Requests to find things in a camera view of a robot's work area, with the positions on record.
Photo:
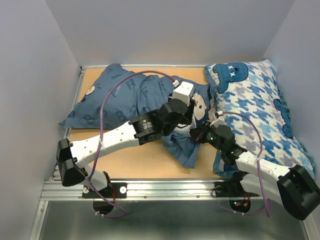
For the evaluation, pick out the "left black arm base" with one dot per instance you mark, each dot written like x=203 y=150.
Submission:
x=115 y=191

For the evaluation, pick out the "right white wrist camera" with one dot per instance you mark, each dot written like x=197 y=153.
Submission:
x=218 y=119

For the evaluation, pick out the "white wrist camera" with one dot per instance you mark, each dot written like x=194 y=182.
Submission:
x=183 y=91
x=218 y=119

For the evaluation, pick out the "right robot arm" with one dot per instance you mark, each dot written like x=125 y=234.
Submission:
x=292 y=187

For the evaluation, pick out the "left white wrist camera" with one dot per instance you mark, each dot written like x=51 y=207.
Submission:
x=183 y=91

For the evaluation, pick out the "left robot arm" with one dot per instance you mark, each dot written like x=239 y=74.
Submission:
x=73 y=157

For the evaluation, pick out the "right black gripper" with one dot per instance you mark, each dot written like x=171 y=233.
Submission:
x=197 y=134

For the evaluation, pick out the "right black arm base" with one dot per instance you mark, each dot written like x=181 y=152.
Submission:
x=239 y=200

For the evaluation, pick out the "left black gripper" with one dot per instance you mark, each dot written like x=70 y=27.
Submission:
x=189 y=114

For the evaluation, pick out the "dark blue lettered pillowcase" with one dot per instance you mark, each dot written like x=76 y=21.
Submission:
x=136 y=96

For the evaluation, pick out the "blue houndstooth bear pillow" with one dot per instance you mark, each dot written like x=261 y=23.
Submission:
x=256 y=111

